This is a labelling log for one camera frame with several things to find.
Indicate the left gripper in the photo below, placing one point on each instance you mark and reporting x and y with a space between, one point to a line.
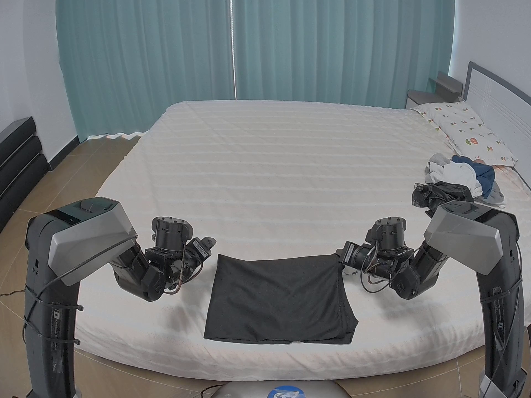
197 255

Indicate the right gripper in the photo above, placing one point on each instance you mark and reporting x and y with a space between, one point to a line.
352 256

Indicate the black T-shirt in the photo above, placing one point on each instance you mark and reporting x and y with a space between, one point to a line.
282 301

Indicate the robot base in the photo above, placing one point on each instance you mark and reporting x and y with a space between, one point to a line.
249 391

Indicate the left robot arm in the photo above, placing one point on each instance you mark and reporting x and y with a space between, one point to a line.
83 238

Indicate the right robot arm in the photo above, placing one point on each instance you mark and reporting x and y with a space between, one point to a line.
468 234

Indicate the bed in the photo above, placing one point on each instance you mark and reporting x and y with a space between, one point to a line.
290 160

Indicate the pile of clothes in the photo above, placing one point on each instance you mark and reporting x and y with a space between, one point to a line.
456 172

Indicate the black shiny garment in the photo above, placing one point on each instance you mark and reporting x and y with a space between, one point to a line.
439 193

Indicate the white printed pillow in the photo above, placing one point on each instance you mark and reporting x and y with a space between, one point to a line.
464 133

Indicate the grey bedside table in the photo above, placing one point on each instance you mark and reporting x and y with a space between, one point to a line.
446 85

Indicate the blue-green curtain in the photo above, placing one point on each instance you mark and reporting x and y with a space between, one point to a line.
145 52
344 39

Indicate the black chest of drawers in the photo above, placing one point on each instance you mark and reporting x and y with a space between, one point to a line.
20 160

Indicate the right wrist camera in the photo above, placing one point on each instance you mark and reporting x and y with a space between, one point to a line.
370 235

